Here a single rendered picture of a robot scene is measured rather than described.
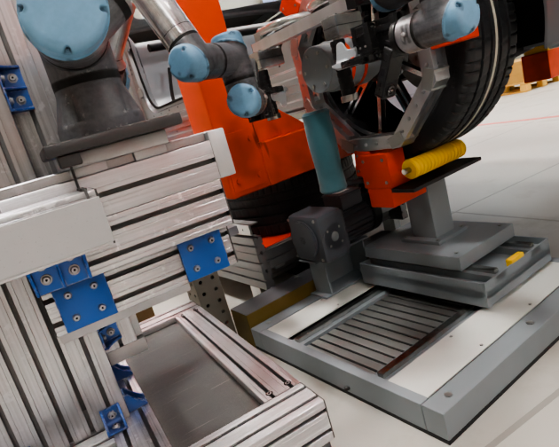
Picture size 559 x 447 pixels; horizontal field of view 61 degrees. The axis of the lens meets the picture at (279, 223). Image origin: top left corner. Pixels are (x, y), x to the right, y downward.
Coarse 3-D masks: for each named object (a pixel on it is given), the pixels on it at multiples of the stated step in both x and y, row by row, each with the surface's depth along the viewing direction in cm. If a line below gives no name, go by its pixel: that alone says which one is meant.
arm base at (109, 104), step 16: (64, 80) 79; (80, 80) 78; (96, 80) 79; (112, 80) 81; (64, 96) 79; (80, 96) 79; (96, 96) 79; (112, 96) 80; (128, 96) 84; (64, 112) 80; (80, 112) 79; (96, 112) 79; (112, 112) 80; (128, 112) 82; (64, 128) 80; (80, 128) 79; (96, 128) 79; (112, 128) 80
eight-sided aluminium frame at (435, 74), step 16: (304, 0) 147; (416, 0) 117; (304, 48) 159; (432, 64) 120; (432, 80) 121; (304, 96) 163; (320, 96) 164; (416, 96) 127; (432, 96) 128; (416, 112) 129; (336, 128) 157; (400, 128) 135; (416, 128) 136; (352, 144) 152; (368, 144) 147; (384, 144) 142; (400, 144) 137
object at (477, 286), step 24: (528, 240) 157; (360, 264) 174; (384, 264) 172; (408, 264) 162; (480, 264) 151; (504, 264) 147; (528, 264) 146; (408, 288) 158; (432, 288) 150; (456, 288) 142; (480, 288) 135; (504, 288) 139
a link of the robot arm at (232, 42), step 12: (216, 36) 107; (228, 36) 107; (240, 36) 109; (228, 48) 105; (240, 48) 108; (228, 60) 104; (240, 60) 108; (228, 72) 106; (240, 72) 108; (252, 72) 111
